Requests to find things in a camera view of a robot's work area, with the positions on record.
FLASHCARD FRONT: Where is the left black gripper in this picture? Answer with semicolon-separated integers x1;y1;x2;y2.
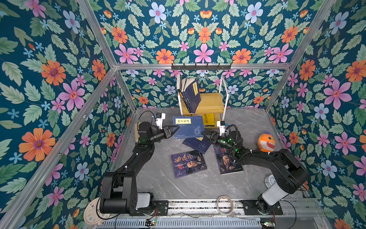
148;125;179;145

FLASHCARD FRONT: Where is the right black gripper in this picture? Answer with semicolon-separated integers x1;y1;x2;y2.
202;131;236;154

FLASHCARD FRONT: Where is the yellow cartoon cover book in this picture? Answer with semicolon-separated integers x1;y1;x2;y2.
202;114;215;127

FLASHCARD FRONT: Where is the navy book yellow label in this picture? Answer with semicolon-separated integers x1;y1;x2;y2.
181;78;194;113

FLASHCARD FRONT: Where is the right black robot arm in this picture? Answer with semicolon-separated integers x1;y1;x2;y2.
202;125;310;215

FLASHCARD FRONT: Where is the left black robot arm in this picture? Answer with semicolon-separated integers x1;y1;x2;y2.
97;122;180;216

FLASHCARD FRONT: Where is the dark old man cover book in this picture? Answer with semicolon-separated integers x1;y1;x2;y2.
213;145;244;175

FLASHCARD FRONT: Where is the orange shark plush toy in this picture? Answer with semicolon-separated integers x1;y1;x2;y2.
257;133;276;152

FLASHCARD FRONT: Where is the dark book leaning on shelf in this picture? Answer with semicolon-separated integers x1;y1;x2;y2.
176;74;184;115

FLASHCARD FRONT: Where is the white alarm clock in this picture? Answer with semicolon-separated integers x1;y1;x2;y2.
265;174;276;188

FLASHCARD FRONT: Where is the clear tape roll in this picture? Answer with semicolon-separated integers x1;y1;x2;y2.
215;195;234;217

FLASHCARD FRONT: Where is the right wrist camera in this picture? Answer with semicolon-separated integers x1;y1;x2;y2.
217;121;226;136

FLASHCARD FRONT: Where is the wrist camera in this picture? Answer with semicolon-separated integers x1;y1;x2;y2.
217;121;226;136
155;113;166;129

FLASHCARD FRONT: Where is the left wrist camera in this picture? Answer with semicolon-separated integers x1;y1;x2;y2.
155;113;166;129

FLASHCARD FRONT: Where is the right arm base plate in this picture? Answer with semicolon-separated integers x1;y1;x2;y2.
240;200;283;215

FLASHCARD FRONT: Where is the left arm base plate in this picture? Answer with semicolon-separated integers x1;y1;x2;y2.
152;200;169;216

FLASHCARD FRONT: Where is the black hook rail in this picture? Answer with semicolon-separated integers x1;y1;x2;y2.
171;63;232;71

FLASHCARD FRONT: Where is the beige round wall clock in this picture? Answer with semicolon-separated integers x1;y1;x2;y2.
83;198;111;226

